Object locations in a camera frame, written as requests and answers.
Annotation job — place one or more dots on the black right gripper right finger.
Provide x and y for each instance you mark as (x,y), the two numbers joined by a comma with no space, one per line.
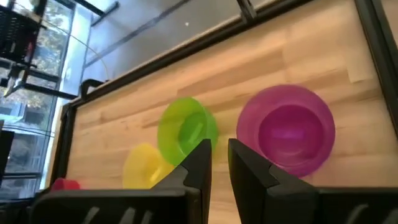
(255,193)

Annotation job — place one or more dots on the black aluminium table frame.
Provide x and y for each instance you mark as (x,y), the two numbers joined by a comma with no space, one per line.
(381,46)

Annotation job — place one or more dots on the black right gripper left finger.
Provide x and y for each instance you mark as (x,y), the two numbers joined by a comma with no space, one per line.
(192,186)

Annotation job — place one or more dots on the magenta translucent plastic bowl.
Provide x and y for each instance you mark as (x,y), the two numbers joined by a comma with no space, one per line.
(289,137)

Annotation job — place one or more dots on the green translucent plastic bowl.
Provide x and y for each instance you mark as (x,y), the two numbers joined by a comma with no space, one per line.
(183,127)

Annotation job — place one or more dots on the red translucent plastic bowl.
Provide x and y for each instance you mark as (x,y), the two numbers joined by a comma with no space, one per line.
(65,184)

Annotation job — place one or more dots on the yellow translucent plastic bowl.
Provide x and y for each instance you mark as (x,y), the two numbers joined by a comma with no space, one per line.
(143,168)

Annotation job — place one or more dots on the black frame clamp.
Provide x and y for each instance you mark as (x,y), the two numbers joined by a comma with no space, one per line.
(88,85)

